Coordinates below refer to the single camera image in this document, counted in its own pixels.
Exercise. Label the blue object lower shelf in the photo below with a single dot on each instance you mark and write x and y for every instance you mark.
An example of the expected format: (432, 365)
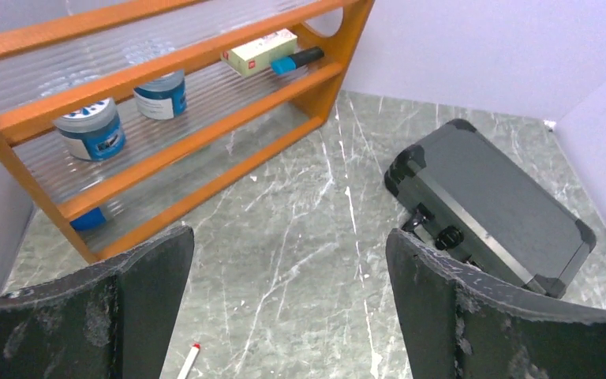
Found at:
(89, 220)

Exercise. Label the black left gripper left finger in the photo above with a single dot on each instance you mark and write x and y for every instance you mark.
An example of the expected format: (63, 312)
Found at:
(112, 319)

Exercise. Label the black poker case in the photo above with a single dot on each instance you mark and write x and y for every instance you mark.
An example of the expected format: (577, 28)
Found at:
(482, 209)

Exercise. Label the orange wooden shelf rack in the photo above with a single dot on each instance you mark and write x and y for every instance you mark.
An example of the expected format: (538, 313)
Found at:
(232, 124)

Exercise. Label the white green box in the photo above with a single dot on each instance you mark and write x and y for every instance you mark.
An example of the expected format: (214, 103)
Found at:
(257, 55)

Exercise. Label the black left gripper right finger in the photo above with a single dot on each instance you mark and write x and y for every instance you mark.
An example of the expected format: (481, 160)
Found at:
(460, 322)

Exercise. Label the red white marker pen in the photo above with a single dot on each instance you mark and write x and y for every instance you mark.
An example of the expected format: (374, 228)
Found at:
(189, 361)

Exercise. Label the blue jar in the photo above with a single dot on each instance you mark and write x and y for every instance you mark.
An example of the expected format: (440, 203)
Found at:
(94, 132)
(163, 98)

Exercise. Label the black blue marker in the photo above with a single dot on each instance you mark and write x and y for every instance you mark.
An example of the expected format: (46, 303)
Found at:
(296, 60)

